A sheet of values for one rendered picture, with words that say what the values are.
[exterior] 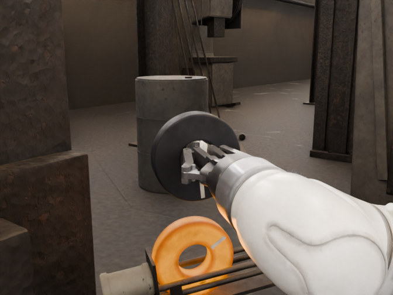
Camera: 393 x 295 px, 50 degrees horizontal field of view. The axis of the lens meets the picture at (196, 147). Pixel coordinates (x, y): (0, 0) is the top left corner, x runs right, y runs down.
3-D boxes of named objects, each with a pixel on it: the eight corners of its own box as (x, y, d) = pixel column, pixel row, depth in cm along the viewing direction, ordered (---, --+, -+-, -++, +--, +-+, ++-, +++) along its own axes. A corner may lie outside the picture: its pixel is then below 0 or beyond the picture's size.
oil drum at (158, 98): (122, 185, 349) (118, 76, 329) (169, 169, 395) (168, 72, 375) (177, 200, 314) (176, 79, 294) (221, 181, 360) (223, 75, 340)
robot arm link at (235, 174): (298, 236, 51) (275, 216, 56) (304, 164, 48) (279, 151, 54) (228, 247, 48) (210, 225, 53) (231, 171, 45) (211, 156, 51)
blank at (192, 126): (144, 117, 70) (147, 122, 67) (230, 103, 74) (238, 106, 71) (155, 203, 74) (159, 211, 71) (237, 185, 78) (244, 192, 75)
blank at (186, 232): (181, 304, 83) (186, 314, 80) (134, 251, 78) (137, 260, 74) (242, 254, 84) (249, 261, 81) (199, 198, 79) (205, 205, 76)
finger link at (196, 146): (225, 187, 59) (216, 188, 59) (198, 164, 69) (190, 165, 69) (226, 161, 58) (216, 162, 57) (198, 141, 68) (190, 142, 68)
